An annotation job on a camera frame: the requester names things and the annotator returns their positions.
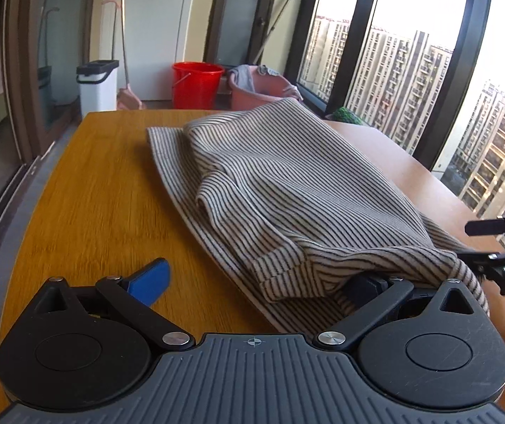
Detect brown sliding door frame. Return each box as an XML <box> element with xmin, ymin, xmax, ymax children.
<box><xmin>3</xmin><ymin>0</ymin><xmax>59</xmax><ymax>160</ymax></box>

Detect striped long-sleeve shirt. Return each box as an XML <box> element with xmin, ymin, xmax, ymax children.
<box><xmin>147</xmin><ymin>97</ymin><xmax>491</xmax><ymax>334</ymax></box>

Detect white trash bin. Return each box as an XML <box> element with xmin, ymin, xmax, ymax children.
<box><xmin>76</xmin><ymin>59</ymin><xmax>119</xmax><ymax>113</ymax></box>

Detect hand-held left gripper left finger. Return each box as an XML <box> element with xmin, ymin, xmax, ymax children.
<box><xmin>35</xmin><ymin>258</ymin><xmax>197</xmax><ymax>352</ymax></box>

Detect grey mop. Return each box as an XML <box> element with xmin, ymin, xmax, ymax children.
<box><xmin>252</xmin><ymin>0</ymin><xmax>308</xmax><ymax>77</ymax></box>

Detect brown framed glass door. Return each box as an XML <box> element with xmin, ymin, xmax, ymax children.
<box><xmin>204</xmin><ymin>0</ymin><xmax>282</xmax><ymax>69</ymax></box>

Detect green fuzzy slipper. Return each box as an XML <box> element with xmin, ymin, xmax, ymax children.
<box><xmin>332</xmin><ymin>107</ymin><xmax>363</xmax><ymax>125</ymax></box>

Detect pink plastic basin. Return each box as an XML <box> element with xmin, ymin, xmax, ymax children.
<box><xmin>228</xmin><ymin>71</ymin><xmax>302</xmax><ymax>111</ymax></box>

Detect red plastic bucket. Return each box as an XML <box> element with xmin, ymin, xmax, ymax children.
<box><xmin>172</xmin><ymin>62</ymin><xmax>225</xmax><ymax>110</ymax></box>

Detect grey cloth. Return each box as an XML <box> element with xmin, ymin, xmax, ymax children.
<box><xmin>228</xmin><ymin>65</ymin><xmax>255</xmax><ymax>91</ymax></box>

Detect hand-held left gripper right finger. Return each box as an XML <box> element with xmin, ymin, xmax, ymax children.
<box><xmin>313</xmin><ymin>274</ymin><xmax>475</xmax><ymax>354</ymax></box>

